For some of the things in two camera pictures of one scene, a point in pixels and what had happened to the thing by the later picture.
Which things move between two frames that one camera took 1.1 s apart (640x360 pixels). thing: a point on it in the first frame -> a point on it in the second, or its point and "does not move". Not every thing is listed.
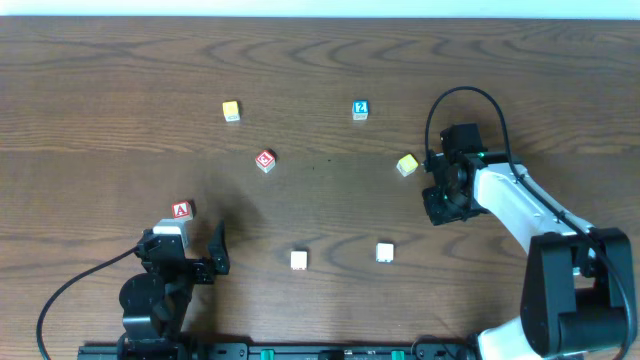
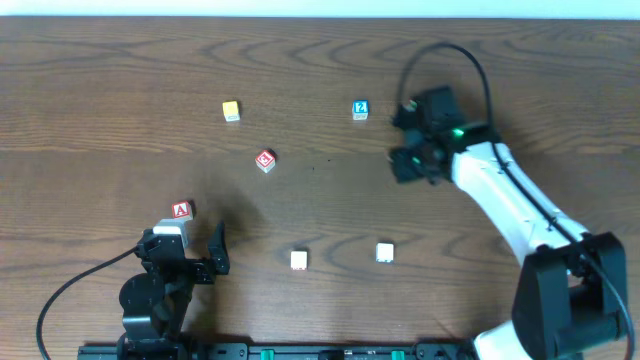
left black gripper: x=187 y=267 does not move
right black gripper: x=437 y=201 -> x=400 y=145
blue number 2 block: x=360 y=109 does not move
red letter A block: x=182 y=210 does not move
